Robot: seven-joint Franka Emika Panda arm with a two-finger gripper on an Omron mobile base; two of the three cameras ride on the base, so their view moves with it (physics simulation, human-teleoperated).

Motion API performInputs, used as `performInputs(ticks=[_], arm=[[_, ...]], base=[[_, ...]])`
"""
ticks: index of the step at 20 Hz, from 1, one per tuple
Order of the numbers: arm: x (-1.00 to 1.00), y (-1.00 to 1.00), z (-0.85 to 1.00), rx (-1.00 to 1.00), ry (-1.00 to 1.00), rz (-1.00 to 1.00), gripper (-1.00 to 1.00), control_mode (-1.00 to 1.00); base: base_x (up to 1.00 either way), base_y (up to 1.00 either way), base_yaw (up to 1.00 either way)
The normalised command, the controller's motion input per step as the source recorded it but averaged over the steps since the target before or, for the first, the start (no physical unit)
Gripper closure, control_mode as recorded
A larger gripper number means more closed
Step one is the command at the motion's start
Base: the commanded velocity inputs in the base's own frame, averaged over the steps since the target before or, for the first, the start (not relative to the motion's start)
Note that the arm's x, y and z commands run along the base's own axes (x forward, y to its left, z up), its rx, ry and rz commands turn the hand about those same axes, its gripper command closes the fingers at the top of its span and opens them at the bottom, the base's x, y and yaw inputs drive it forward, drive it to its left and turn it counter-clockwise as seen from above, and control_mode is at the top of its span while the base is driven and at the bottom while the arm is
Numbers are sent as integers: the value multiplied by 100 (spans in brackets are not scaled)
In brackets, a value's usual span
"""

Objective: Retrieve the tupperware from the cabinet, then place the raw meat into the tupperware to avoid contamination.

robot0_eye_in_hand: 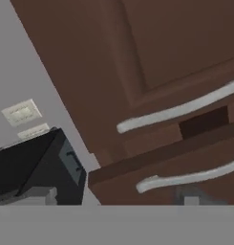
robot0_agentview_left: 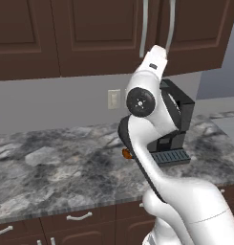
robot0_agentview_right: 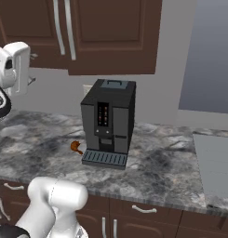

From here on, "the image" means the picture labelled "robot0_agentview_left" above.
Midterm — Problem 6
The cream wall switch plate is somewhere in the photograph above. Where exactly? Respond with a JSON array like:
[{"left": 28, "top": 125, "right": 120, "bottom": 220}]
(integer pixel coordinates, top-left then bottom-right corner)
[{"left": 107, "top": 88, "right": 121, "bottom": 111}]

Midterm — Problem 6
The dark brown base cabinet door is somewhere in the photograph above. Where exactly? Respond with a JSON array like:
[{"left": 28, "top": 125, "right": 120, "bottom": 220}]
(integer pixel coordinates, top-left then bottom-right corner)
[
  {"left": 115, "top": 215, "right": 159, "bottom": 245},
  {"left": 0, "top": 234, "right": 46, "bottom": 245},
  {"left": 44, "top": 221, "right": 117, "bottom": 245}
]

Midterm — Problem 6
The dark brown wall cabinet door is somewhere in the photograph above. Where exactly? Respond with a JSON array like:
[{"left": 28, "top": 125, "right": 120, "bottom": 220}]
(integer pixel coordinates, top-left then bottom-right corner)
[
  {"left": 0, "top": 0, "right": 61, "bottom": 82},
  {"left": 51, "top": 0, "right": 161, "bottom": 78},
  {"left": 155, "top": 0, "right": 234, "bottom": 77}
]

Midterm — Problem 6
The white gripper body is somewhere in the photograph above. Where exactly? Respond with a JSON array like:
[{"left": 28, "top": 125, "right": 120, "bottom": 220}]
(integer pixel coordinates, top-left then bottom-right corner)
[{"left": 146, "top": 44, "right": 169, "bottom": 63}]

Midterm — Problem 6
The black coffee machine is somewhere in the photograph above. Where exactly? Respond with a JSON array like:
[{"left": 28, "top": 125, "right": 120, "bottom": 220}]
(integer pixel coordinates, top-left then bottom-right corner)
[{"left": 146, "top": 78, "right": 196, "bottom": 167}]

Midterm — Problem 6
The silver cabinet door handle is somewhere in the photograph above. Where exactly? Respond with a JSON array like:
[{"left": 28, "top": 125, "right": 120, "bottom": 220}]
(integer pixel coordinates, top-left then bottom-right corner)
[
  {"left": 165, "top": 0, "right": 177, "bottom": 55},
  {"left": 138, "top": 0, "right": 150, "bottom": 59}
]

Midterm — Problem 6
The dark brown drawer front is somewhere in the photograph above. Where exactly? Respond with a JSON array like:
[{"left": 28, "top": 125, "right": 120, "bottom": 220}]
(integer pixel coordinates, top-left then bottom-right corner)
[
  {"left": 115, "top": 198, "right": 157, "bottom": 222},
  {"left": 217, "top": 183, "right": 234, "bottom": 206},
  {"left": 0, "top": 217, "right": 44, "bottom": 245},
  {"left": 39, "top": 204, "right": 117, "bottom": 234}
]

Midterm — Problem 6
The orange-brown raw meat piece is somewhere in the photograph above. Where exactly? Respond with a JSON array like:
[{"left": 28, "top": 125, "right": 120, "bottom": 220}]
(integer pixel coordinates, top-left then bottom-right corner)
[{"left": 121, "top": 147, "right": 133, "bottom": 160}]

